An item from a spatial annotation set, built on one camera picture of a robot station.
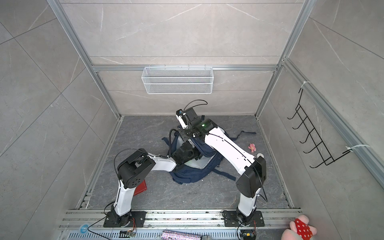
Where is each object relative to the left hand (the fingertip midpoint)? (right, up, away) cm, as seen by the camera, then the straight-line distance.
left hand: (211, 143), depth 88 cm
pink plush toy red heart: (+38, -37, -22) cm, 57 cm away
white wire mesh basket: (-22, +42, +13) cm, 49 cm away
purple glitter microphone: (-20, -40, -21) cm, 49 cm away
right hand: (-16, +9, -8) cm, 20 cm away
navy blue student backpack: (-6, -13, -5) cm, 16 cm away
